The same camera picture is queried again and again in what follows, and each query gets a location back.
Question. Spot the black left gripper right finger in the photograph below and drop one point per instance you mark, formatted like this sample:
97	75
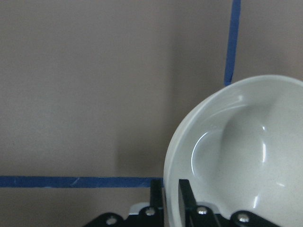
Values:
187	204

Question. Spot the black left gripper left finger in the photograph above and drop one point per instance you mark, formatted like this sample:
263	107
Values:
156	202

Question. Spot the cream ceramic bowl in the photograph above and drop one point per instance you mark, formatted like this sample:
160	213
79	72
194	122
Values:
242	149

